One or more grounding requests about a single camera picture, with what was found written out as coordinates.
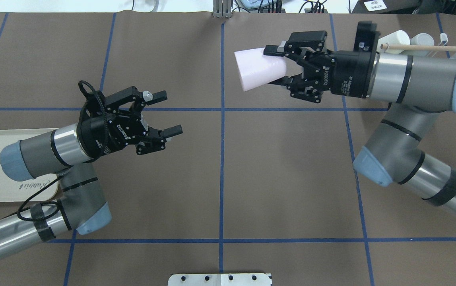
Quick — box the white wire cup rack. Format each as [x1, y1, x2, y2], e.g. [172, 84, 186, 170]
[376, 30, 456, 59]

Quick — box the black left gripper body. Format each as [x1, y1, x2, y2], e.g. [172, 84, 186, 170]
[78, 80, 167, 159]

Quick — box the pale green plastic cup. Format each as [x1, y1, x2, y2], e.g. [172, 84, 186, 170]
[376, 30, 411, 53]

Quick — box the grey plastic cup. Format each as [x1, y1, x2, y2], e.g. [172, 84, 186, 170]
[410, 33, 435, 46]

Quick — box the black box with label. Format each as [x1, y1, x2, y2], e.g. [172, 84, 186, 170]
[351, 0, 422, 14]

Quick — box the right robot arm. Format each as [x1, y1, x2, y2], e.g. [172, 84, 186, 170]
[262, 21, 456, 214]

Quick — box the pink plastic cup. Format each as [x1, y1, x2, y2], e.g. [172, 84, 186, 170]
[234, 47, 287, 92]

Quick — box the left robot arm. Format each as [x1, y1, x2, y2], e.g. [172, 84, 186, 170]
[0, 80, 182, 260]

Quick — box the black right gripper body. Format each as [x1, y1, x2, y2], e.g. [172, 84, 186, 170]
[284, 21, 380, 103]

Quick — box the aluminium frame post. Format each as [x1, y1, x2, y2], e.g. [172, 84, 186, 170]
[213, 0, 234, 19]

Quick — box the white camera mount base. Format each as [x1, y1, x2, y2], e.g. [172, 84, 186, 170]
[167, 273, 273, 286]

